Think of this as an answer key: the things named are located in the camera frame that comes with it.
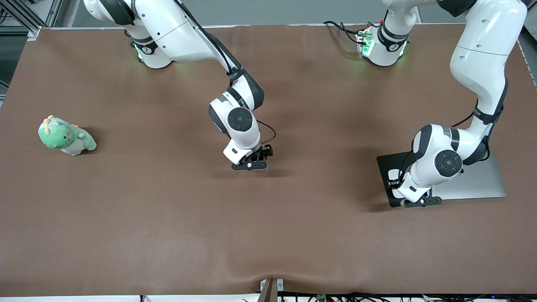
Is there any silver closed laptop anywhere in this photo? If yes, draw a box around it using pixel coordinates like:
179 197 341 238
432 151 508 200

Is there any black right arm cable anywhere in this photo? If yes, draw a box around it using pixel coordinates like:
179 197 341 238
174 0 277 147

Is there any brown post with white bracket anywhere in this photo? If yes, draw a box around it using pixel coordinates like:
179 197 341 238
259 278 285 302

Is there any aluminium extrusion frame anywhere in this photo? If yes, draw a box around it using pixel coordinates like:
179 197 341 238
0 0 65 40

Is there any black mouse pad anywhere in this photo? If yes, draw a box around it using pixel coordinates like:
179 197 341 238
376 151 420 208

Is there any black arm base cable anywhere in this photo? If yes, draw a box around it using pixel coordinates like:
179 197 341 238
336 25 364 44
323 20 362 34

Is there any green dinosaur plush toy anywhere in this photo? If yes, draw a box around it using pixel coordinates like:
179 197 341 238
38 115 97 156

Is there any brown table cover mat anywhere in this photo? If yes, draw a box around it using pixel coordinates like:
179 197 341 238
0 23 537 296

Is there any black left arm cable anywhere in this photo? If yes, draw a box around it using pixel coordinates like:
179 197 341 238
451 78 509 162

